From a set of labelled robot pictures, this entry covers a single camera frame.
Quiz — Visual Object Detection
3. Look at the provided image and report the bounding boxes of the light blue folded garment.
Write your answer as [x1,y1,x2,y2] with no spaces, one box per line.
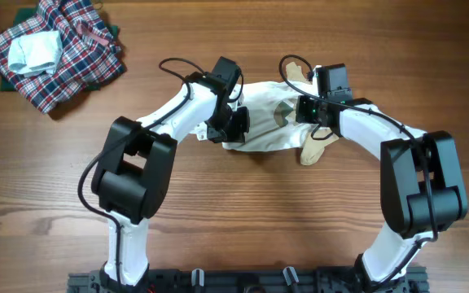
[7,31,63,77]

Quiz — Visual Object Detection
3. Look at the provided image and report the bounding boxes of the dark green folded cloth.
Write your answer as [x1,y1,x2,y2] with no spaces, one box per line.
[0,7,120,92]

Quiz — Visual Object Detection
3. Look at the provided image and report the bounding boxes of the white baby shirt tan sleeves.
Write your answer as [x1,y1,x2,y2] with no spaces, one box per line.
[189,61,340,167]

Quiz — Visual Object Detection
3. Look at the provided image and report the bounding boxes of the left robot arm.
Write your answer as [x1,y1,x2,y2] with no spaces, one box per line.
[88,57,250,292]

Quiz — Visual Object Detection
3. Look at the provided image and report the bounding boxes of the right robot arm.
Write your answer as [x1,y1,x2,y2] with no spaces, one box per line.
[296,63,468,291]

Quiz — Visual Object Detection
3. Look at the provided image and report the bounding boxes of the plaid flannel shirt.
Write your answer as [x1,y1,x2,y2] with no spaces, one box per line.
[0,1,125,114]

